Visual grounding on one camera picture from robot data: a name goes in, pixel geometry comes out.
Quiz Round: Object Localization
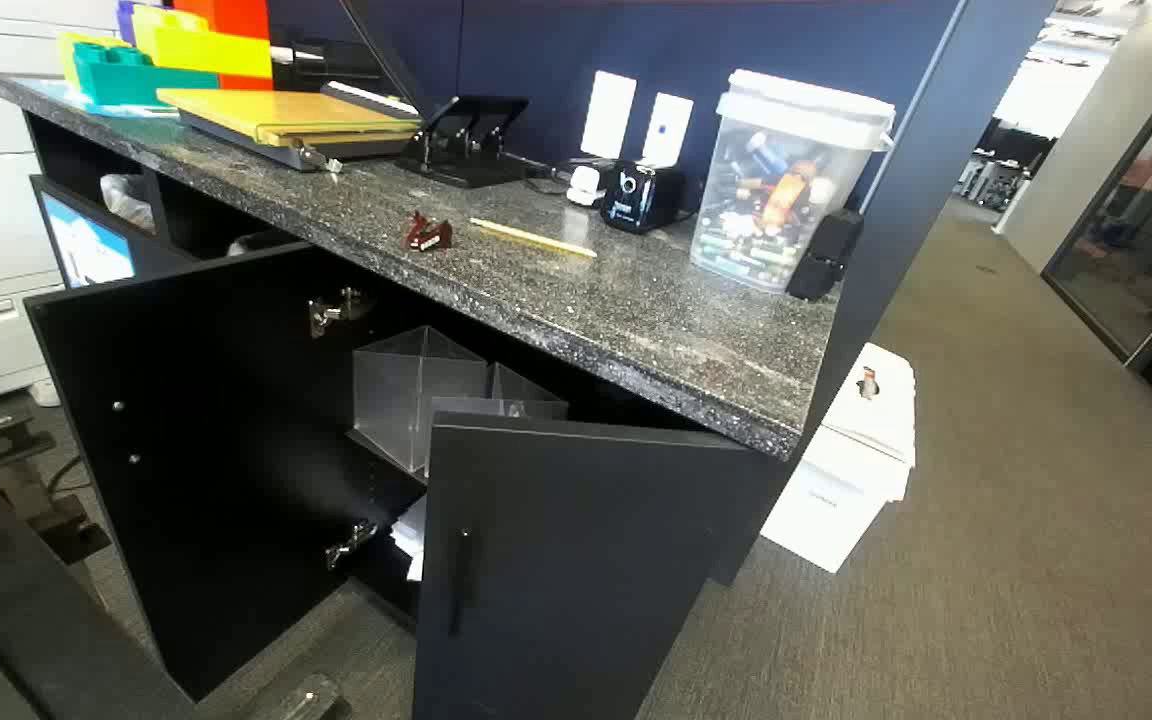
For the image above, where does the dark red staple remover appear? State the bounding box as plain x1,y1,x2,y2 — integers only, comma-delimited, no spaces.
405,211,453,250

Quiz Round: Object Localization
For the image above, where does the black device on counter edge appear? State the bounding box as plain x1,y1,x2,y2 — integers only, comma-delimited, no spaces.
790,206,865,301

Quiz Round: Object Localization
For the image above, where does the yellow pencil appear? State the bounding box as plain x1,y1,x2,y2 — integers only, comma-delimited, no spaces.
469,217,597,259

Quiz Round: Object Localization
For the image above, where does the white earbud case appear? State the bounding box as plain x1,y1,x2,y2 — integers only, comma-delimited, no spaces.
567,165,606,206

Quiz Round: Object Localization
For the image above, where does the clear acrylic box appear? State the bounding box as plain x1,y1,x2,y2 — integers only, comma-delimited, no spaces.
350,325,567,478

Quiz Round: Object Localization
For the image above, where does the right black cabinet door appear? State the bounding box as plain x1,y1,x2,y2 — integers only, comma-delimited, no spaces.
413,414,785,720

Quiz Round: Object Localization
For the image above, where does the black cabinet door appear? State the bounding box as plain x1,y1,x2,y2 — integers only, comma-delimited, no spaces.
29,248,418,697
413,414,785,720

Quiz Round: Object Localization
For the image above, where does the tall white box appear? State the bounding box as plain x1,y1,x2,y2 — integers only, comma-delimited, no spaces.
579,72,637,161

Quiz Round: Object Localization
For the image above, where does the small white box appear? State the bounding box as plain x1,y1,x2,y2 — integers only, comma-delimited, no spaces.
639,93,693,166

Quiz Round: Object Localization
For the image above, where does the white paper sign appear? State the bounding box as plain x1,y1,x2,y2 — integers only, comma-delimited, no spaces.
760,344,918,572

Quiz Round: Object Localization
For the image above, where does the left black cabinet door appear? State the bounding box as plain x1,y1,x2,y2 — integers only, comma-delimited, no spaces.
29,248,418,697

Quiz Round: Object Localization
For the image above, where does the yellow folder stack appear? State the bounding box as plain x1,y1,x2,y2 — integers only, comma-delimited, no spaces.
160,87,420,171

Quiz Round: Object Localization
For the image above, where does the orange red binder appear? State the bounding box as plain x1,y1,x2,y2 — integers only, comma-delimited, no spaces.
171,0,274,87

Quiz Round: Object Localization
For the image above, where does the teal plastic tray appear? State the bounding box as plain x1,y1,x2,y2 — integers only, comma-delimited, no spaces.
74,39,217,102

